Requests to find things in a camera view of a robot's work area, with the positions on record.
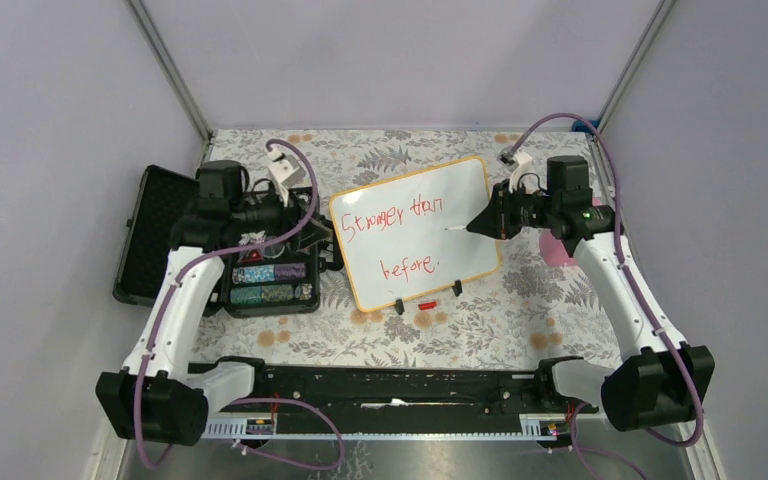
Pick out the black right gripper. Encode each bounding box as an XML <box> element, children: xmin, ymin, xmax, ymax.
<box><xmin>467</xmin><ymin>179</ymin><xmax>560</xmax><ymax>240</ymax></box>

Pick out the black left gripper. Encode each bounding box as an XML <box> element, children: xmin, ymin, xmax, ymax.
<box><xmin>230</xmin><ymin>181</ymin><xmax>330</xmax><ymax>249</ymax></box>

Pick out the yellow framed whiteboard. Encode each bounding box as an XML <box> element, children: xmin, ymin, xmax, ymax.
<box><xmin>328</xmin><ymin>156</ymin><xmax>502</xmax><ymax>312</ymax></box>

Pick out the red marker cap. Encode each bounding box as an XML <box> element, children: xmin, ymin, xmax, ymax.
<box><xmin>418</xmin><ymin>301</ymin><xmax>438</xmax><ymax>311</ymax></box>

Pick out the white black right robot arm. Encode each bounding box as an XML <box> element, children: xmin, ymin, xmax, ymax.
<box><xmin>466</xmin><ymin>154</ymin><xmax>715</xmax><ymax>436</ymax></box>

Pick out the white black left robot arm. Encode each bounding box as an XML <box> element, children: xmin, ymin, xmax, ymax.
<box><xmin>95</xmin><ymin>156</ymin><xmax>319</xmax><ymax>446</ymax></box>

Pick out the pink wedge block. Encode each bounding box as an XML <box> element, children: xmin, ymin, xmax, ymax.
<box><xmin>539</xmin><ymin>194</ymin><xmax>615</xmax><ymax>267</ymax></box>

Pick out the black poker chip case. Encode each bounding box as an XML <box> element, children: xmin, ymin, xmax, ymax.
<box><xmin>112</xmin><ymin>161</ymin><xmax>343</xmax><ymax>318</ymax></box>

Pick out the floral patterned table mat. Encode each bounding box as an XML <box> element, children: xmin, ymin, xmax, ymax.
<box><xmin>192</xmin><ymin>129</ymin><xmax>621</xmax><ymax>370</ymax></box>

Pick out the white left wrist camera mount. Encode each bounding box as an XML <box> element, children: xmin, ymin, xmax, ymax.
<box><xmin>268</xmin><ymin>149</ymin><xmax>306</xmax><ymax>207</ymax></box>

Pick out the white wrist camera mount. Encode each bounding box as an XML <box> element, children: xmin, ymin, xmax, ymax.
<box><xmin>268</xmin><ymin>149</ymin><xmax>306</xmax><ymax>207</ymax></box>
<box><xmin>499</xmin><ymin>148</ymin><xmax>534</xmax><ymax>193</ymax></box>

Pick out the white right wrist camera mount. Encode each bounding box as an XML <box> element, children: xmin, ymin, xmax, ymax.
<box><xmin>499</xmin><ymin>148</ymin><xmax>534</xmax><ymax>193</ymax></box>

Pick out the blue corner bracket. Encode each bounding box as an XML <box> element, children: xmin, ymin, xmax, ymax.
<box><xmin>576</xmin><ymin>119</ymin><xmax>600</xmax><ymax>132</ymax></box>

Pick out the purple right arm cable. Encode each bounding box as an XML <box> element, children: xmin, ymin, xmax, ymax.
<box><xmin>509</xmin><ymin>112</ymin><xmax>706</xmax><ymax>478</ymax></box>

